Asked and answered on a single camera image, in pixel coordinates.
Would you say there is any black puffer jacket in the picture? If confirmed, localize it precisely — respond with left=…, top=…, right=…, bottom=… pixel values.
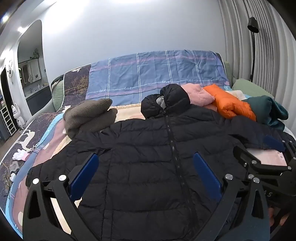
left=26, top=84, right=292, bottom=240

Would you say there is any person's right hand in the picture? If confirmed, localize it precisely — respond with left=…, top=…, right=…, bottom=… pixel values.
left=268, top=207, right=290, bottom=227

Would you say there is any dark green sweatshirt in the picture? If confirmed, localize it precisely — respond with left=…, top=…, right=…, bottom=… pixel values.
left=243, top=95, right=288, bottom=131

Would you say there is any green pillow right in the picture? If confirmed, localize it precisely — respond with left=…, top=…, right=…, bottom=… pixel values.
left=232, top=78, right=274, bottom=98

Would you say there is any green pillow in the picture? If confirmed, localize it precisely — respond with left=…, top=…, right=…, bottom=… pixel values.
left=232, top=78, right=274, bottom=98
left=51, top=75, right=64, bottom=111

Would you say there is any orange puffer jacket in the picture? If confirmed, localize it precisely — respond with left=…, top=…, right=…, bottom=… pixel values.
left=204, top=84, right=256, bottom=121

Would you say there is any white plush toy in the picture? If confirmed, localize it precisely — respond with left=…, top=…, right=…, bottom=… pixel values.
left=12, top=149, right=30, bottom=161

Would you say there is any brown fleece garment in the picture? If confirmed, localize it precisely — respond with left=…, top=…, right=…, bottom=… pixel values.
left=63, top=98, right=117, bottom=139

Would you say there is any grey curtain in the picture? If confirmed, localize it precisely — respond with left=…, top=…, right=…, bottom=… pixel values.
left=218, top=0, right=296, bottom=103

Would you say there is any white bear figurine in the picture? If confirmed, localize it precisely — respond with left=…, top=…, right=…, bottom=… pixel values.
left=11, top=103, right=26, bottom=130

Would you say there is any white shelf rack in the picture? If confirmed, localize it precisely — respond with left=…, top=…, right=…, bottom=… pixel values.
left=1, top=106, right=16, bottom=136

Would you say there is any green pillow left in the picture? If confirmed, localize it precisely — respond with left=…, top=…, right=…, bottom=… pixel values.
left=51, top=75, right=64, bottom=111

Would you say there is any black floor lamp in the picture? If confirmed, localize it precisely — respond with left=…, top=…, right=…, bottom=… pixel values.
left=247, top=16, right=259, bottom=82

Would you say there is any blue plaid sheet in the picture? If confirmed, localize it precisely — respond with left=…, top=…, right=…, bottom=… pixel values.
left=85, top=50, right=230, bottom=106

